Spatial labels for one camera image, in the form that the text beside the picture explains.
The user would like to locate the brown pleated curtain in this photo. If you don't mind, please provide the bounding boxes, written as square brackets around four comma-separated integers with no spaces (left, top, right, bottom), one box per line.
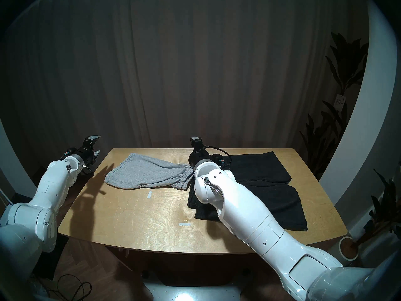
[0,0,370,180]

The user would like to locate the tall dark leafy plant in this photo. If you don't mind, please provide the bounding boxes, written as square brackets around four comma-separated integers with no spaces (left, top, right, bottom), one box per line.
[299,32,369,178]

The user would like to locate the white round plant pot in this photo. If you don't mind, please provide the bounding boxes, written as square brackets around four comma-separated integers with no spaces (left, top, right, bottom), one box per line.
[338,236,359,261]

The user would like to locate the black floor cable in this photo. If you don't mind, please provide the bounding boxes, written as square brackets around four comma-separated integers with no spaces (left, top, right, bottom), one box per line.
[47,274,93,301]

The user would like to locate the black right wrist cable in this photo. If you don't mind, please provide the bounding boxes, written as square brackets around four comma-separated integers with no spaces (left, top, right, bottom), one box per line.
[202,146,233,166]

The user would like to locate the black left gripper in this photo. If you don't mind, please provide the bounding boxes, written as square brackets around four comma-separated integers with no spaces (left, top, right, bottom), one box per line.
[70,135,102,166]

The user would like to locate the small dark potted plant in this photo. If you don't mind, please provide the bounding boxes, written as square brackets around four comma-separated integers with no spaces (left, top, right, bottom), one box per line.
[354,169,401,251]

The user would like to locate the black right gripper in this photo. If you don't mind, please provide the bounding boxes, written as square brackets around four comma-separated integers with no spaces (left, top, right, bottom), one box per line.
[188,136,217,169]

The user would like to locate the grey shorts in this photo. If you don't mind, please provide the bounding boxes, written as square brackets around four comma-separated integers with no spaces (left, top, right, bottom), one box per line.
[104,152,194,191]

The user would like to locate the black shorts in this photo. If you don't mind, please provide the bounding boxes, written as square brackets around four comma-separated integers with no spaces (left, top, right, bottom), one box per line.
[187,151,308,231]

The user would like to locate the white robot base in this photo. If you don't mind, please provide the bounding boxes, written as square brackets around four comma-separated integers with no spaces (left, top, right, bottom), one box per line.
[143,280,245,301]

